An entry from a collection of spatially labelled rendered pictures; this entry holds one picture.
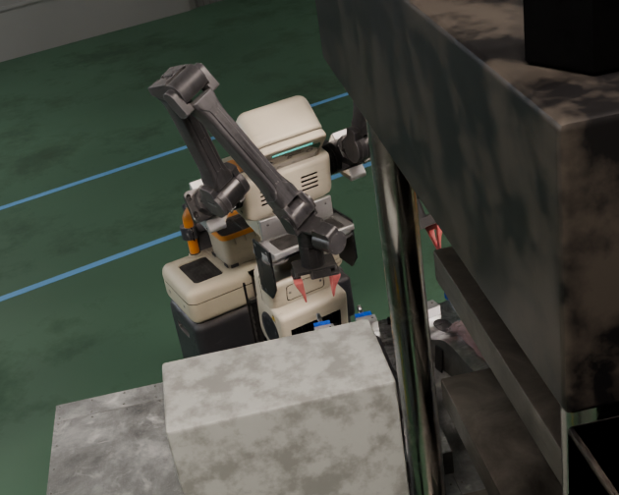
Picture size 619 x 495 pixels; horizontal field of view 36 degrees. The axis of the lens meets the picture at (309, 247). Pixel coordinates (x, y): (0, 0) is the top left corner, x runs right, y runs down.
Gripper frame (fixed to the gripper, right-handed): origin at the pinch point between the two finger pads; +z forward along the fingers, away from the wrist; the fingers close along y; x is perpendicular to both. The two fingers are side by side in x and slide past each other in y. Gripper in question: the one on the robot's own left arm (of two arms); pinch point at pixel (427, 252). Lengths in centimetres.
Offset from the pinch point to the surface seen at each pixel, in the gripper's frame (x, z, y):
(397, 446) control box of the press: -101, 10, -70
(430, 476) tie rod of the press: -72, 26, -54
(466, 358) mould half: -22.3, 23.8, -12.4
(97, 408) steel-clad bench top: 29, 7, -88
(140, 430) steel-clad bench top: 15, 14, -83
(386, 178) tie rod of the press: -97, -24, -55
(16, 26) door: 674, -260, 47
